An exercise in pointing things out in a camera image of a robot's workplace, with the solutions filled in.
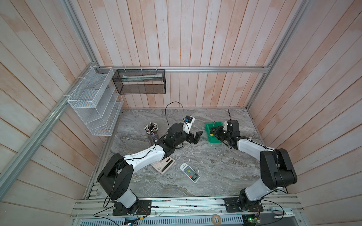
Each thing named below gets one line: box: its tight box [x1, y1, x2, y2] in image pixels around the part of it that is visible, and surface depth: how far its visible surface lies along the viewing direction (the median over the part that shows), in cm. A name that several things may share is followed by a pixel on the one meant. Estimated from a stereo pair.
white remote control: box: [179, 162, 201, 184], surface depth 86 cm
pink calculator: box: [150, 156, 176, 175], surface depth 88 cm
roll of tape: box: [212, 213, 222, 226], surface depth 72 cm
